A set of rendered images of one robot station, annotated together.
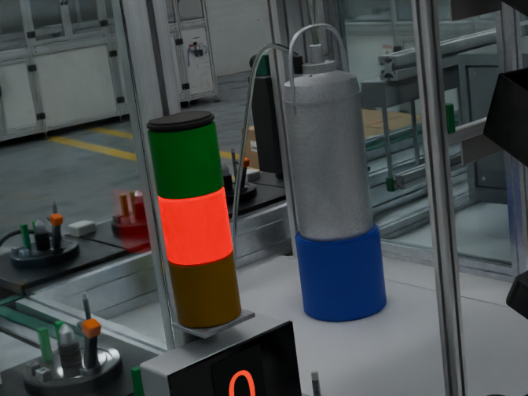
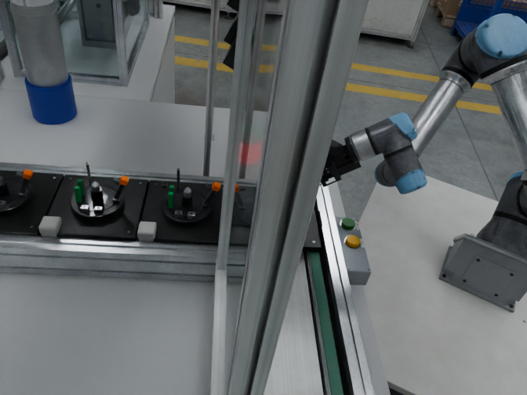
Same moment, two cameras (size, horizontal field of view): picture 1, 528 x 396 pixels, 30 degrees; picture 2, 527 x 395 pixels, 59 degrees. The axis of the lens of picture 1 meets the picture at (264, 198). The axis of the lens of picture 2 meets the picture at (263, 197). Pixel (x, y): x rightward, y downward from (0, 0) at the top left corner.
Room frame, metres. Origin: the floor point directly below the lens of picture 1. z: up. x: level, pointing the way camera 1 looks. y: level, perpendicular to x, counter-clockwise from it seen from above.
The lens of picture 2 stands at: (0.28, 0.70, 1.89)
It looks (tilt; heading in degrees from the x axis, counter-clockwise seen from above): 41 degrees down; 301
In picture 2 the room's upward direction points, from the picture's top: 9 degrees clockwise
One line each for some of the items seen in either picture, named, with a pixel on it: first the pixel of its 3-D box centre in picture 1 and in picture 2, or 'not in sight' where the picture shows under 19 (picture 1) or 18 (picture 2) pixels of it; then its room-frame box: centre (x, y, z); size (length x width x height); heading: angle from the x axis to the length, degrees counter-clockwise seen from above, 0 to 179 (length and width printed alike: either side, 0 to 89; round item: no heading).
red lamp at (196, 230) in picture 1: (196, 222); not in sight; (0.71, 0.05, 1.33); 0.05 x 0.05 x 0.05
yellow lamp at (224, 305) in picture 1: (204, 285); not in sight; (0.71, 0.05, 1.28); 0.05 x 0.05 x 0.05
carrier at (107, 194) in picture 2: not in sight; (96, 192); (1.13, 0.15, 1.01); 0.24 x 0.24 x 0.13; 39
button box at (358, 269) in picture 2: not in sight; (349, 249); (0.52, -0.24, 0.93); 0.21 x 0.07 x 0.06; 129
